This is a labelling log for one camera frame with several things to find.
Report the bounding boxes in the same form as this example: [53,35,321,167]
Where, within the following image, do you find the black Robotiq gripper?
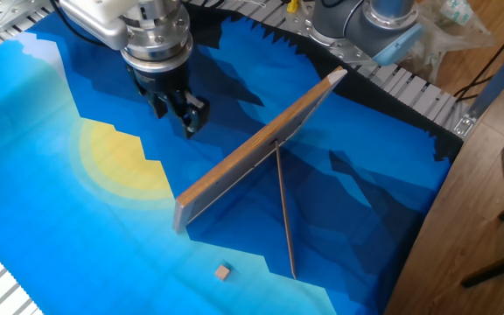
[127,60,212,139]

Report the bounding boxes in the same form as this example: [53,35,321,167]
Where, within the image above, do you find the wooden picture frame with stand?
[171,66,348,280]

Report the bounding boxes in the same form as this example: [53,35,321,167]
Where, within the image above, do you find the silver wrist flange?
[119,0,194,74]

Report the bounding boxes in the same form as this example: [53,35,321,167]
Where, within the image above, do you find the blue mountain print cloth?
[0,3,464,315]

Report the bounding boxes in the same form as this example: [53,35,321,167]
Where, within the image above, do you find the small wooden cube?
[214,263,232,282]

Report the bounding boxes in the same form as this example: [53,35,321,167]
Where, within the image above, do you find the silver metal plate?
[0,0,46,32]

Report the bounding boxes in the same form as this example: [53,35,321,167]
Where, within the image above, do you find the clear plastic bag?
[402,0,496,82]

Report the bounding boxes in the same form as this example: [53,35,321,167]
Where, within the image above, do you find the grey aluminium profile bar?
[451,26,504,139]

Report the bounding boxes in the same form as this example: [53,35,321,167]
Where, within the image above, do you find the black stand legs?
[460,192,504,289]

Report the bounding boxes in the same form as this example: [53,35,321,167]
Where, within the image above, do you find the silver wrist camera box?
[59,3,131,52]

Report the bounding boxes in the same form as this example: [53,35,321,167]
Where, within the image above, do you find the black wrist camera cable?
[49,0,107,48]

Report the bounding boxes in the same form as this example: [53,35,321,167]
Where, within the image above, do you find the black floor cable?
[452,11,504,102]

